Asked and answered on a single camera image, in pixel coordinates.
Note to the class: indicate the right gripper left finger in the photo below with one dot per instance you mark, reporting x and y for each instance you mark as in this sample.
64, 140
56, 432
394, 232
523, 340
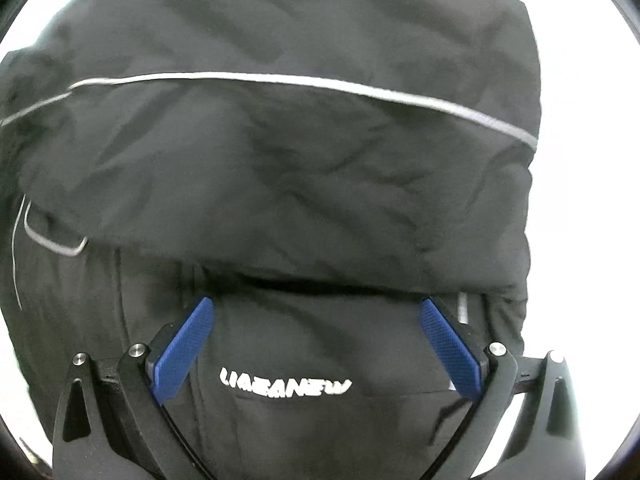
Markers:
111, 421

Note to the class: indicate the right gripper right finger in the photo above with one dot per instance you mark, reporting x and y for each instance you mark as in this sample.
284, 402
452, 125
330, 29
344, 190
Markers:
544, 442

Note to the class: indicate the black jacket with white piping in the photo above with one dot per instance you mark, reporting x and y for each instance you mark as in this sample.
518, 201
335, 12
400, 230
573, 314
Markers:
317, 168

